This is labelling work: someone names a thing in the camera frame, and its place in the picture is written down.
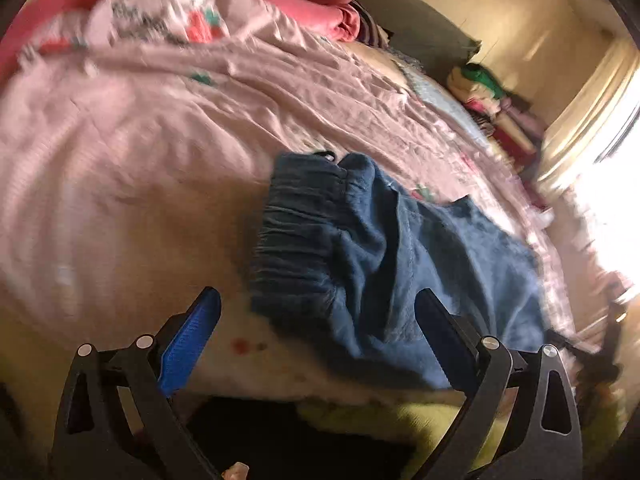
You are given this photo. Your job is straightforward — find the blue denim pants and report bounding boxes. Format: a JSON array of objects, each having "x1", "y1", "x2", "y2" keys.
[{"x1": 250, "y1": 153, "x2": 546, "y2": 389}]

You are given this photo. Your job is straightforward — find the lime green garment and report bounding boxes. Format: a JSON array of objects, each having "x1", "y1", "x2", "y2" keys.
[{"x1": 297, "y1": 389, "x2": 507, "y2": 480}]

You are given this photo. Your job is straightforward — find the pink strawberry print duvet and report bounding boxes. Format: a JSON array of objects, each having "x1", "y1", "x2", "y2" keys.
[{"x1": 1, "y1": 0, "x2": 574, "y2": 402}]

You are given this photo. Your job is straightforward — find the stack of folded clothes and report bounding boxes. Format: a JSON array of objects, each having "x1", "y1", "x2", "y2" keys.
[{"x1": 446, "y1": 63, "x2": 547, "y2": 174}]

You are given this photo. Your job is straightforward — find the light blue patterned sheet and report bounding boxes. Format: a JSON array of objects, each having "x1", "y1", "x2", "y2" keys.
[{"x1": 394, "y1": 60, "x2": 490, "y2": 151}]

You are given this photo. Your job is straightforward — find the cream window curtain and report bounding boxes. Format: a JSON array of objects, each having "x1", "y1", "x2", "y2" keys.
[{"x1": 536, "y1": 39, "x2": 639, "y2": 198}]

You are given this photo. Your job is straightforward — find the grey upholstered headboard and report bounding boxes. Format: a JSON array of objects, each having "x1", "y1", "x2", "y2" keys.
[{"x1": 357, "y1": 0, "x2": 482, "y2": 84}]

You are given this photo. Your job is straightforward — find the striped dark garment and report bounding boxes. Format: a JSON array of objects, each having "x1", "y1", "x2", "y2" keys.
[{"x1": 350, "y1": 0, "x2": 394, "y2": 50}]

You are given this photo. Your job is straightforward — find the pink fleece blanket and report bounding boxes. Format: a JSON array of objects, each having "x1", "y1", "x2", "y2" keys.
[{"x1": 1, "y1": 0, "x2": 360, "y2": 79}]

